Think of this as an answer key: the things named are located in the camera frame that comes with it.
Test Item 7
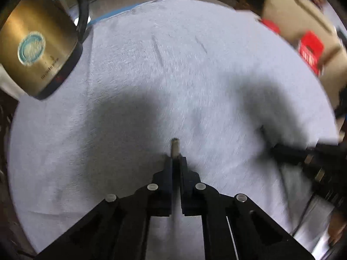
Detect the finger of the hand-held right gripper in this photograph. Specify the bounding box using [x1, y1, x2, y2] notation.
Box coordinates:
[270, 144, 309, 166]

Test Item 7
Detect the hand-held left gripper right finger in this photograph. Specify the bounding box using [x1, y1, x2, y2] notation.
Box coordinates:
[179, 156, 316, 260]

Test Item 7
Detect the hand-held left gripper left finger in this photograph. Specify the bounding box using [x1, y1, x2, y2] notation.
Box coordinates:
[35, 154, 174, 260]

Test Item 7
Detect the person's right forearm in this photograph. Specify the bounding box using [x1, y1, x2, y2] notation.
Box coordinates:
[327, 211, 347, 250]

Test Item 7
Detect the light blue tablecloth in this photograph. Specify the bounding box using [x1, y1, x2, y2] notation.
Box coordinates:
[8, 0, 340, 260]

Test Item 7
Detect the red plastic child chair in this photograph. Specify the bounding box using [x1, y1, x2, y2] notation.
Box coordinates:
[297, 30, 325, 75]

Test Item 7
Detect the red stool with yellow legs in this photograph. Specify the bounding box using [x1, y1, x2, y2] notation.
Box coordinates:
[260, 18, 280, 34]

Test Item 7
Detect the beige sofa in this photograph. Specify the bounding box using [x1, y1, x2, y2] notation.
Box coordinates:
[261, 0, 344, 63]

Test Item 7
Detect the bronze electric kettle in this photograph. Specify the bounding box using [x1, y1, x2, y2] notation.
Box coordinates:
[0, 0, 92, 100]

